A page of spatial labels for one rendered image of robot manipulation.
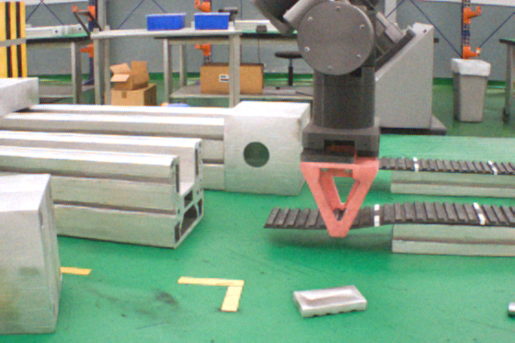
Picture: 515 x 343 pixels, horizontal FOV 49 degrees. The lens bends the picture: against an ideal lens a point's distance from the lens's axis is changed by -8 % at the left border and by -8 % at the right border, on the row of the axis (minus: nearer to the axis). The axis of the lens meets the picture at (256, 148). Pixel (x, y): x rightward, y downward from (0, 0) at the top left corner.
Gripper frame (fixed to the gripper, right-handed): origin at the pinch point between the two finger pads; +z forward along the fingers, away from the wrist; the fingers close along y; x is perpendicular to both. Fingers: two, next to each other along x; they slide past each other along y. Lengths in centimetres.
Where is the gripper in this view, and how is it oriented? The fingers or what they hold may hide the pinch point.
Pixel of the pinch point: (340, 219)
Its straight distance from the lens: 58.6
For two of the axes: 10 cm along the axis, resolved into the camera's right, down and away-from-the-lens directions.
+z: 0.0, 9.8, 2.1
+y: -2.1, 2.0, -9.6
